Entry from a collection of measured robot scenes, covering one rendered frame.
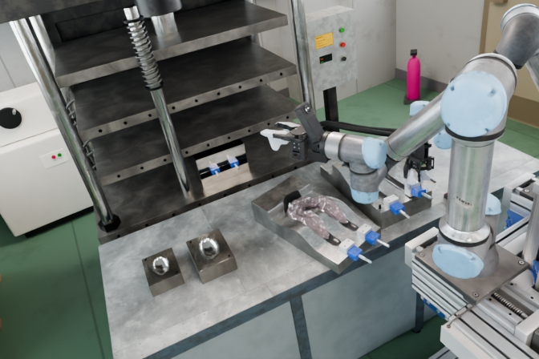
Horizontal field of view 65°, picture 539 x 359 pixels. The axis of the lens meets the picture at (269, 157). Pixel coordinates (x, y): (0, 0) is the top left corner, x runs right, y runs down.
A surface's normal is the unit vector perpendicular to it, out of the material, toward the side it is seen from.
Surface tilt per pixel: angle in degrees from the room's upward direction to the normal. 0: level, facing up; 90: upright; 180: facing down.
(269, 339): 90
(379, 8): 90
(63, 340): 0
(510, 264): 0
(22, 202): 90
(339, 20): 90
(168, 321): 0
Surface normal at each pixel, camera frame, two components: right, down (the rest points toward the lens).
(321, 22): 0.40, 0.42
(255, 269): -0.15, -0.84
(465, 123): -0.58, 0.39
